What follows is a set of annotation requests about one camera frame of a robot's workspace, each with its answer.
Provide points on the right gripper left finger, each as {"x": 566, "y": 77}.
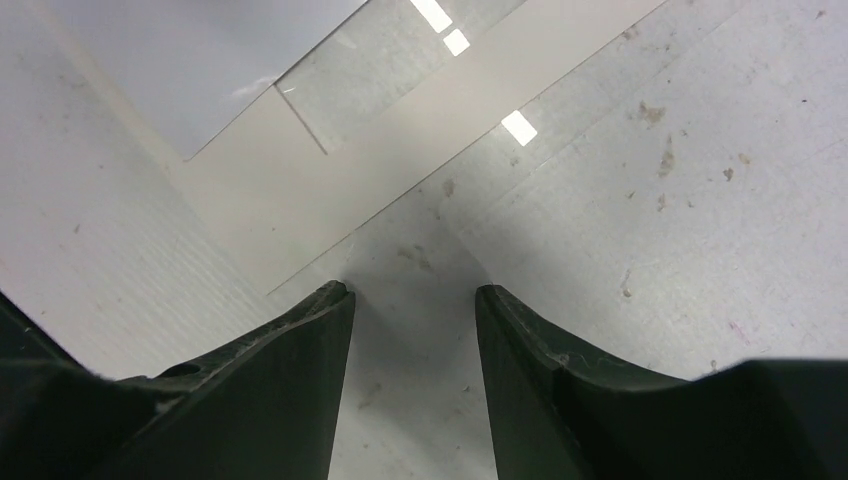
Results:
{"x": 263, "y": 406}

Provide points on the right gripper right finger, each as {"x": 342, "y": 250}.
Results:
{"x": 562, "y": 408}

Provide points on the white photo paper sheet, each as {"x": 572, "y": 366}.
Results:
{"x": 189, "y": 68}

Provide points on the clear glass pane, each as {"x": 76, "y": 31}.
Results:
{"x": 332, "y": 189}

